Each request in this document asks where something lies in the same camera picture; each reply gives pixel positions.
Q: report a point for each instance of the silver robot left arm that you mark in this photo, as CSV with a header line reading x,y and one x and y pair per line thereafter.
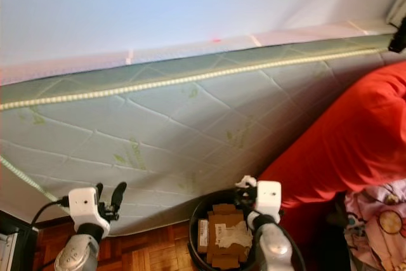
x,y
76,252

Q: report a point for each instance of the pink fabric bed base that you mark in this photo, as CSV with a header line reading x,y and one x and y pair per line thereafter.
x,y
165,52

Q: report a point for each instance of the brown cardboard box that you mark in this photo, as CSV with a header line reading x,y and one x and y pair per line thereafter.
x,y
223,212

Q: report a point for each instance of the red blanket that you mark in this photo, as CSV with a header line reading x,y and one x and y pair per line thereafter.
x,y
342,138

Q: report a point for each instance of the dark low cabinet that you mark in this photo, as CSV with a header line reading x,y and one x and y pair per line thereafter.
x,y
16,233

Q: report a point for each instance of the pink cartoon bear quilt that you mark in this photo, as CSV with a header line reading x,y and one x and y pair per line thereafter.
x,y
377,226

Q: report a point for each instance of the white crumpled paper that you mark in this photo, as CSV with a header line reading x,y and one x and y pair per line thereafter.
x,y
231,236

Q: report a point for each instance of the black round waste bin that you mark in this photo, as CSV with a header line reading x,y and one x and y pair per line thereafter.
x,y
196,220

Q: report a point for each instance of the white green quilted mattress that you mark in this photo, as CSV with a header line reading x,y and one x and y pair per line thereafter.
x,y
165,131

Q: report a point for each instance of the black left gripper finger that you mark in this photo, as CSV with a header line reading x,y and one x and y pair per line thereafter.
x,y
100,188
120,195

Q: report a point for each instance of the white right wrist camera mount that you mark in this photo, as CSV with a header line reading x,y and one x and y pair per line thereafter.
x,y
268,198

